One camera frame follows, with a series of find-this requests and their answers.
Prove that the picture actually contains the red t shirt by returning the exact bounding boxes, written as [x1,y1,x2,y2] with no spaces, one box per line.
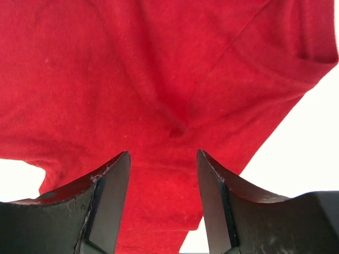
[1,1,338,253]

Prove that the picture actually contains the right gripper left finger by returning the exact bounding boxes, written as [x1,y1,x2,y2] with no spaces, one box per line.
[1,152,131,253]

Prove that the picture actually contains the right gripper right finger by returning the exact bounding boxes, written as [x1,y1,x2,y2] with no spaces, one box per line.
[197,150,338,253]

